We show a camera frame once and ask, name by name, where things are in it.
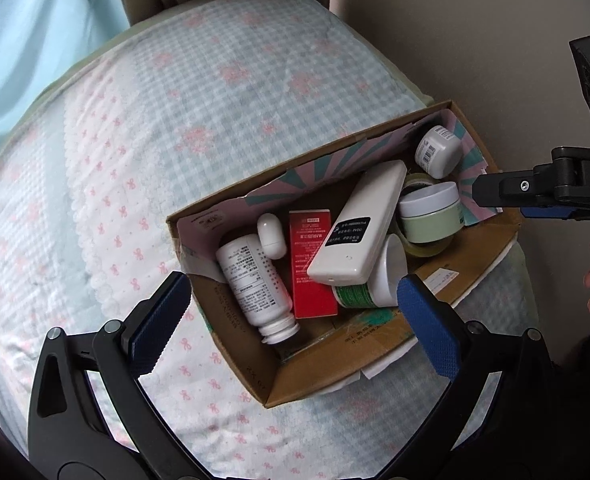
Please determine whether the small white cream jar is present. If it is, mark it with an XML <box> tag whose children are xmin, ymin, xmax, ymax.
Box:
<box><xmin>414</xmin><ymin>126</ymin><xmax>463</xmax><ymax>180</ymax></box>

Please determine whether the pale green cream jar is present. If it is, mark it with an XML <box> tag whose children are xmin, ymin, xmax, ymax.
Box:
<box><xmin>398</xmin><ymin>181</ymin><xmax>464</xmax><ymax>244</ymax></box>

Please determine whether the green jar white lid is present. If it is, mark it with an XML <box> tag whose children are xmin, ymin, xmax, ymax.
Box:
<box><xmin>332</xmin><ymin>234</ymin><xmax>408</xmax><ymax>309</ymax></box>

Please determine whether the white remote control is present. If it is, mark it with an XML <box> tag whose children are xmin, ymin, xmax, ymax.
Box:
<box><xmin>307</xmin><ymin>159</ymin><xmax>407</xmax><ymax>286</ymax></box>

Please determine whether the white pill bottle green label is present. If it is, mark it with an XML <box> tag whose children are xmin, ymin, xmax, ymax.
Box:
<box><xmin>216</xmin><ymin>234</ymin><xmax>299</xmax><ymax>344</ymax></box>

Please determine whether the white earbuds case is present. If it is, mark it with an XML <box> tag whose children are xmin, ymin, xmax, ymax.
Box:
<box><xmin>257</xmin><ymin>214</ymin><xmax>287</xmax><ymax>260</ymax></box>

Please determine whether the clear packing tape roll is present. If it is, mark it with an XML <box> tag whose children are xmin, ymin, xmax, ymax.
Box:
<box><xmin>388</xmin><ymin>172</ymin><xmax>454</xmax><ymax>259</ymax></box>

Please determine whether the open cardboard box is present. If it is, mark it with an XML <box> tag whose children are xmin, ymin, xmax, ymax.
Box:
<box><xmin>167</xmin><ymin>101</ymin><xmax>520</xmax><ymax>408</ymax></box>

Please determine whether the checkered floral bed sheet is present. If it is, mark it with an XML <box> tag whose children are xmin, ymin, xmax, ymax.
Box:
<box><xmin>0</xmin><ymin>0</ymin><xmax>444</xmax><ymax>479</ymax></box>

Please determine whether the red carton box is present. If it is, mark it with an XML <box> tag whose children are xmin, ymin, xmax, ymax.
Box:
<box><xmin>288</xmin><ymin>208</ymin><xmax>341</xmax><ymax>320</ymax></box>

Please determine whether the light blue sheer curtain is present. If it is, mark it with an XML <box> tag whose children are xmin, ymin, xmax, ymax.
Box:
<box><xmin>0</xmin><ymin>0</ymin><xmax>129</xmax><ymax>148</ymax></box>

